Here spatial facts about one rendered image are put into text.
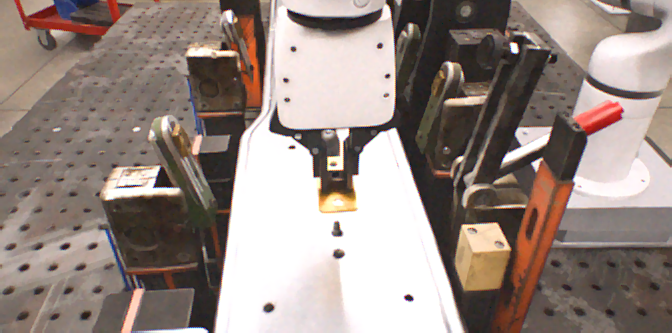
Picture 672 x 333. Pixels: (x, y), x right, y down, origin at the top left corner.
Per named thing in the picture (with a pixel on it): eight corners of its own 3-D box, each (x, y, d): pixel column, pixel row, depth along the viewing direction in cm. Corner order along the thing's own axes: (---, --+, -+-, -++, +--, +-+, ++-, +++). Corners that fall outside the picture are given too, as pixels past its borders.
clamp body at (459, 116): (399, 258, 88) (420, 76, 67) (461, 255, 89) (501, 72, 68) (410, 301, 81) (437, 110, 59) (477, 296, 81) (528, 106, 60)
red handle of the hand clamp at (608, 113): (455, 166, 51) (605, 87, 46) (464, 179, 52) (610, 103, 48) (468, 192, 47) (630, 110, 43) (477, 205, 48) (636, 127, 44)
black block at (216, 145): (201, 266, 87) (168, 131, 70) (261, 262, 87) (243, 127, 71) (193, 304, 80) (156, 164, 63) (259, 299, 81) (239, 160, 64)
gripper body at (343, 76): (391, -22, 40) (384, 96, 47) (269, -19, 40) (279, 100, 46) (410, 8, 34) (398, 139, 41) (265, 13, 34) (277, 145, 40)
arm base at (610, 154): (609, 136, 102) (640, 55, 92) (672, 195, 87) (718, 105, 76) (522, 143, 100) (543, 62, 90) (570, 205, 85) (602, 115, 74)
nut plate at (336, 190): (314, 160, 51) (314, 150, 50) (349, 158, 51) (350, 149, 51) (318, 214, 44) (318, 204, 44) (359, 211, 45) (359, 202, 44)
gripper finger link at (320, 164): (325, 114, 45) (326, 171, 49) (290, 116, 45) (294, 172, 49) (327, 133, 42) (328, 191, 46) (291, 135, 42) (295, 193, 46)
